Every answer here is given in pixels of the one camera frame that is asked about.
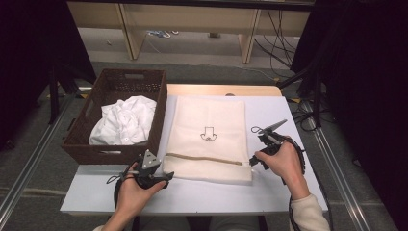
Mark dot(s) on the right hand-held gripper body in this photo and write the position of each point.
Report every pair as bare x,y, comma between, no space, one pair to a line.
272,142

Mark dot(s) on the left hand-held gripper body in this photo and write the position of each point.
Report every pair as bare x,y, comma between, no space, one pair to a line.
150,160

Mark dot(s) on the white shirt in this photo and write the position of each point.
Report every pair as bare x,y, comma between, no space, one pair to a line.
125,122

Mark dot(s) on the cream cloth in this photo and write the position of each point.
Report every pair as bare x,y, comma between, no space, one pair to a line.
208,112

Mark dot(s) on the brown woven basket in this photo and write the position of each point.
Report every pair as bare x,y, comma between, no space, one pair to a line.
128,82

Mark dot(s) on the person's right hand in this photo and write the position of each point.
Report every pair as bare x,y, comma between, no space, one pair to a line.
285,166

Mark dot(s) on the person's left hand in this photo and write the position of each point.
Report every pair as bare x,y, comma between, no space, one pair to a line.
134,195

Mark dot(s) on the black metal stand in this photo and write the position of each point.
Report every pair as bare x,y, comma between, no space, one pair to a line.
54,102
317,106

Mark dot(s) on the dark table grommet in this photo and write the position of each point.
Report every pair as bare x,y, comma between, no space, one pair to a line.
230,95

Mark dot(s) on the black curtain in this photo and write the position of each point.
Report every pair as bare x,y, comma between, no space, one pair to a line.
25,48
369,96

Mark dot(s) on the small floor socket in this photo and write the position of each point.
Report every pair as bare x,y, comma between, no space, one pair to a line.
214,35

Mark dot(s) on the beige wooden desk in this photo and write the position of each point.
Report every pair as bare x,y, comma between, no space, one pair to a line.
192,19

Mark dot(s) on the metal floor rail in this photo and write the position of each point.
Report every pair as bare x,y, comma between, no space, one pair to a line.
37,150
338,183

